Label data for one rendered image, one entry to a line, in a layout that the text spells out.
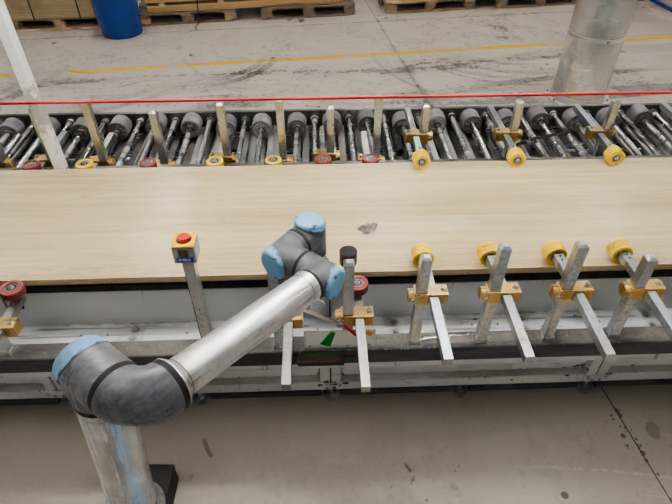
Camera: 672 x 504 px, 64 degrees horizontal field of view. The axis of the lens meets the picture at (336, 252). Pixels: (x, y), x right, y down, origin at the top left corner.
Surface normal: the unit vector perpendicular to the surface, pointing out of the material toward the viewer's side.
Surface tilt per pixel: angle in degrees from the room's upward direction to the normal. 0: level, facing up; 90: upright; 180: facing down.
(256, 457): 0
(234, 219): 0
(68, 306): 90
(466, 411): 0
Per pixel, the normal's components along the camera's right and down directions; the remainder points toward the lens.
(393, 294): 0.04, 0.66
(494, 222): 0.00, -0.75
